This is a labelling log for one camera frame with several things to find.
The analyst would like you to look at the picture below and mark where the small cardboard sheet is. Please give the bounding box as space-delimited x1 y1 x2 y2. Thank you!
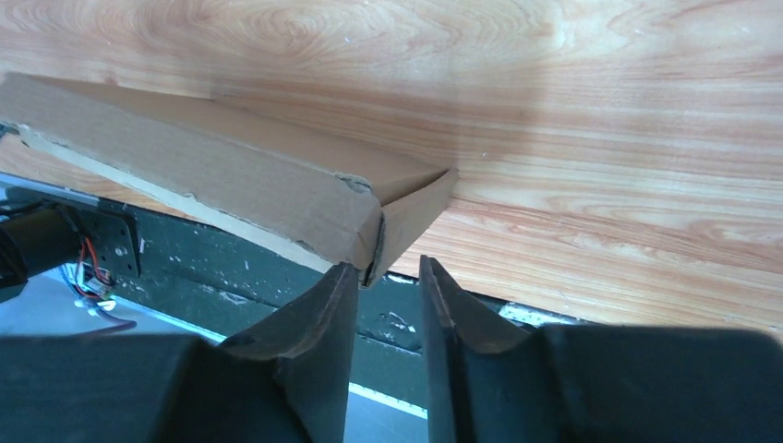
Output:
1 73 458 287

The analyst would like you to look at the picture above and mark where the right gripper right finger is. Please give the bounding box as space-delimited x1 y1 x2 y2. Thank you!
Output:
419 256 782 442

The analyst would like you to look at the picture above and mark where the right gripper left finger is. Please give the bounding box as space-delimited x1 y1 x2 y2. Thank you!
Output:
1 263 358 442

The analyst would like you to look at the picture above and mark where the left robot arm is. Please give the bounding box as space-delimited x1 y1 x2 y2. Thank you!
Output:
1 206 81 289

